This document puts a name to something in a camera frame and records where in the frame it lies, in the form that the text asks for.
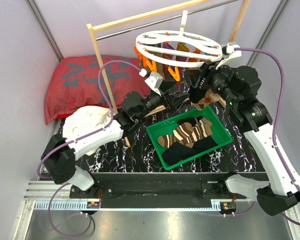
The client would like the argyle brown hanging sock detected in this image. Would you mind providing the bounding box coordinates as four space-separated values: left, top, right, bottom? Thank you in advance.
193 88 221 111

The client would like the metal hanging rod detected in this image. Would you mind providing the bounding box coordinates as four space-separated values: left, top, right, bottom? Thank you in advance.
95 0 238 41

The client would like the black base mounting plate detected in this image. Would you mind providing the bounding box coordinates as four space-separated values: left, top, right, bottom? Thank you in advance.
69 172 246 211

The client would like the wooden drying rack frame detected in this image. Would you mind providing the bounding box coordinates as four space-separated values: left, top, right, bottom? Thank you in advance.
86 0 252 148

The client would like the orange hanging sock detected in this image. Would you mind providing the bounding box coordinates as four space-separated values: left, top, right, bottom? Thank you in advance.
176 42 201 62

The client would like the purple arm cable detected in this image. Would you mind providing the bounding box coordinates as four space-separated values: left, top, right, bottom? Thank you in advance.
37 59 146 236
222 47 300 228

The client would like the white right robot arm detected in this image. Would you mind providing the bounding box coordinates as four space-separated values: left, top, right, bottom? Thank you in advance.
190 60 300 216

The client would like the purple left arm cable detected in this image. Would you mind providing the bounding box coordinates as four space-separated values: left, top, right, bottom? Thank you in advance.
37 59 146 236

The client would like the red patterned pillow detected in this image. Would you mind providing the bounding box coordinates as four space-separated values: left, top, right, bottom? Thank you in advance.
44 55 151 124

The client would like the white crumpled cloth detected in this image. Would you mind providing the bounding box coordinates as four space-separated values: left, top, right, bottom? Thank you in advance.
62 106 123 160

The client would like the green plastic tray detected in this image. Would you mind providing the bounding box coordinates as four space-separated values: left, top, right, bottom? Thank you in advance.
146 106 233 170

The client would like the white round clip hanger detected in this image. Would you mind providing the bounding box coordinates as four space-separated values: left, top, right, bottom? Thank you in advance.
134 10 223 68

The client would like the olive brown hanging sock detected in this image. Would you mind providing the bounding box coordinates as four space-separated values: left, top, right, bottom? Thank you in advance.
150 43 166 80

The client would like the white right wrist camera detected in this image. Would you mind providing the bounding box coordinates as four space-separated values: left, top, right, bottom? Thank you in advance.
216 41 242 69

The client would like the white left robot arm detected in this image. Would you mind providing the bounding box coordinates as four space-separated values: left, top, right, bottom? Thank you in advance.
40 81 189 198

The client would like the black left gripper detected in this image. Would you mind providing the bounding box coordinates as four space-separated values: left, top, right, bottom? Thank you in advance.
136 80 189 121

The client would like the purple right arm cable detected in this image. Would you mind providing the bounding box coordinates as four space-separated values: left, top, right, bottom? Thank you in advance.
222 47 300 228

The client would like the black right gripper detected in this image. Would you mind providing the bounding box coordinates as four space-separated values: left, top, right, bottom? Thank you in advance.
184 57 239 107

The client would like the purple hanging sock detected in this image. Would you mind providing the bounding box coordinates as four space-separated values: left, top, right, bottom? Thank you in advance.
162 42 175 50

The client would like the black white-striped sock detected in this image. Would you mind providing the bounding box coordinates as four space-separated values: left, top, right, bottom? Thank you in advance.
188 86 207 104

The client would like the aluminium rail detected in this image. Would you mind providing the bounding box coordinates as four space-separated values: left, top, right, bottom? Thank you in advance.
23 181 101 211

